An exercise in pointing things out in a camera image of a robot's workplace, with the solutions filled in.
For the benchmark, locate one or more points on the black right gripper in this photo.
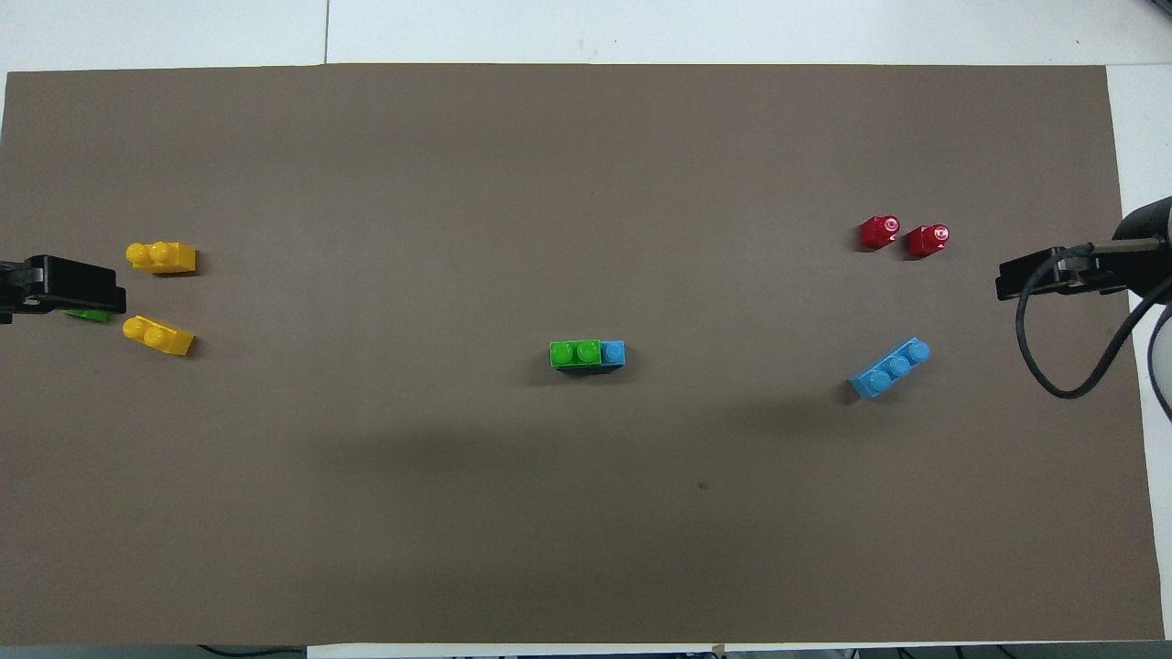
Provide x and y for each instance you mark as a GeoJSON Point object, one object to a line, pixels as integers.
{"type": "Point", "coordinates": [1149, 252]}

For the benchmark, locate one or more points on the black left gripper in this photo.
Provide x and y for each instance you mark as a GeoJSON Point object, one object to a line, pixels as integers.
{"type": "Point", "coordinates": [14, 288]}

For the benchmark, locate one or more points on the blue three-stud toy block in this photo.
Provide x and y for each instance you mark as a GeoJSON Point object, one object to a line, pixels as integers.
{"type": "Point", "coordinates": [613, 353]}
{"type": "Point", "coordinates": [888, 370]}

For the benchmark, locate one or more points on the green two-stud toy block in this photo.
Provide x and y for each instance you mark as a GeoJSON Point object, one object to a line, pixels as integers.
{"type": "Point", "coordinates": [90, 316]}
{"type": "Point", "coordinates": [575, 354]}

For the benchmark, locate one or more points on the yellow two-stud toy block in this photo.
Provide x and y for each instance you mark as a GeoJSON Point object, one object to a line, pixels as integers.
{"type": "Point", "coordinates": [157, 336]}
{"type": "Point", "coordinates": [163, 259]}

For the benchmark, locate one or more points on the red one-stud toy block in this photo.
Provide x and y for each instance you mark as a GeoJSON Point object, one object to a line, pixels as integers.
{"type": "Point", "coordinates": [877, 233]}
{"type": "Point", "coordinates": [926, 242]}

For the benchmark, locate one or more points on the brown table mat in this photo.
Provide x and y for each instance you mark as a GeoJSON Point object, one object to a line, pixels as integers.
{"type": "Point", "coordinates": [586, 183]}

